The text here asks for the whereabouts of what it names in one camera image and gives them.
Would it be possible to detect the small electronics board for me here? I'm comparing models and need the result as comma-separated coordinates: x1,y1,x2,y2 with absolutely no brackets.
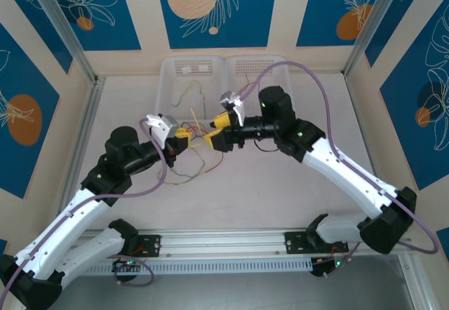
310,257,343,278
112,257,143,274

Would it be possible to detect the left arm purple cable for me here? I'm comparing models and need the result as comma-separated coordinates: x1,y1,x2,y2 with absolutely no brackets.
0,117,168,299

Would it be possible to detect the grey metal shelf plate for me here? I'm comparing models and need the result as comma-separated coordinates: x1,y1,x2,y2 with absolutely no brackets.
59,274,411,310

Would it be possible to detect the slotted grey cable duct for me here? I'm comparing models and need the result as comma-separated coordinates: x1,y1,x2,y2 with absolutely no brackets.
82,257,314,276

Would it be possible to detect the thin black cable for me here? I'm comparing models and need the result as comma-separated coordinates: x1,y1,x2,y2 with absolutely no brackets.
252,140,281,153

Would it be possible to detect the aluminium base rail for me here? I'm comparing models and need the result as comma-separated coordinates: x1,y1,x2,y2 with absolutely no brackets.
80,228,411,257

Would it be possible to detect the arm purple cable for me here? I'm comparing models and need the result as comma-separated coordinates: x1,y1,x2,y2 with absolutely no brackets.
0,117,168,299
240,60,439,279

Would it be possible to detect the long green yellow wire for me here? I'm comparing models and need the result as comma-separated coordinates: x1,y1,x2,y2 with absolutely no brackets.
170,79,207,115

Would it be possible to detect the aluminium frame leg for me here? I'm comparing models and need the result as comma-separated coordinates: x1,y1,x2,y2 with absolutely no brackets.
398,253,436,310

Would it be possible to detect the aluminium frame post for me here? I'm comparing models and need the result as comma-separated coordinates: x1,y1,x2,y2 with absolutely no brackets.
342,0,412,78
25,0,98,85

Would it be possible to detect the looped yellow green wire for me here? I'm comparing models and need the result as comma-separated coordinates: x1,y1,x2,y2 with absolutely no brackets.
156,150,206,187

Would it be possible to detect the short red wire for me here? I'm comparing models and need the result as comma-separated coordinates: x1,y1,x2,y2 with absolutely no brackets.
235,74,261,96

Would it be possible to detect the aluminium side rail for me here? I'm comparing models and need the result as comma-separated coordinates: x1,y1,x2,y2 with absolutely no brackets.
55,76,107,220
342,73,387,191

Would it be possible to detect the green red wire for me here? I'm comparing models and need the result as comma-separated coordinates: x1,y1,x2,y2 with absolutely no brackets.
201,148,226,176

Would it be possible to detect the white plastic basket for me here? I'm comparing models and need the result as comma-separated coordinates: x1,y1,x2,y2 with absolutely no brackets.
154,55,225,126
223,55,297,126

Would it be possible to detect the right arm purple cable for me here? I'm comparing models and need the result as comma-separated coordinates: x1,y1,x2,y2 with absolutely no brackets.
240,60,439,279

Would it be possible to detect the black mounting plate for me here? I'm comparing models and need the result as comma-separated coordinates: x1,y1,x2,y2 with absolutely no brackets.
284,231,313,255
136,234,163,258

